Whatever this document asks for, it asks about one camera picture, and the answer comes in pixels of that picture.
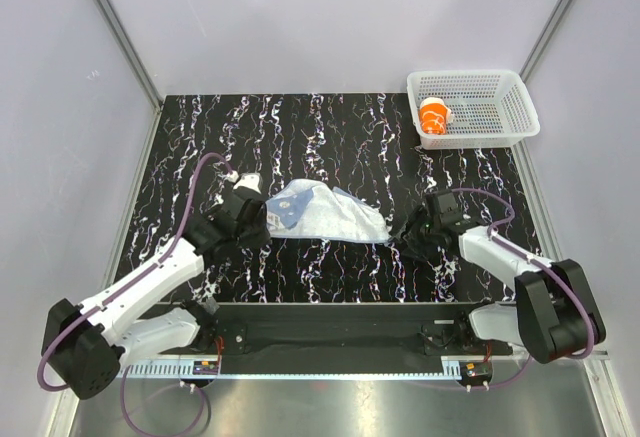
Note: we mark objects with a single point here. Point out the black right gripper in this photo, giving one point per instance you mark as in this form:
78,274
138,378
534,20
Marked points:
408,232

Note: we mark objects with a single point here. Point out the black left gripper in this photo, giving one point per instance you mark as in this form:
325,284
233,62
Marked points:
263,237

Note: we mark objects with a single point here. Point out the light blue towel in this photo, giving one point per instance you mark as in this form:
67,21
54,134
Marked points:
309,209

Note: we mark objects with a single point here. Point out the orange and white towel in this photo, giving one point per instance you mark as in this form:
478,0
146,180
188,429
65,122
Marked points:
434,116

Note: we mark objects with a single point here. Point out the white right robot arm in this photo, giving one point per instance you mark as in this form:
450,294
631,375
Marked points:
554,313

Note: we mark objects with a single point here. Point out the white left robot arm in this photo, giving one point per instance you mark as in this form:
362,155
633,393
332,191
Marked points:
88,344

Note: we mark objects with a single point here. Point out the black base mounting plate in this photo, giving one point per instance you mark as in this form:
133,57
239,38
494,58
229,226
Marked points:
433,328

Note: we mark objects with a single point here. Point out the white plastic basket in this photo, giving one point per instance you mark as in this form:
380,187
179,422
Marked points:
488,108

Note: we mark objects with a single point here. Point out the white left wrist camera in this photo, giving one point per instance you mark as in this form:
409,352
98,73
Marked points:
251,181

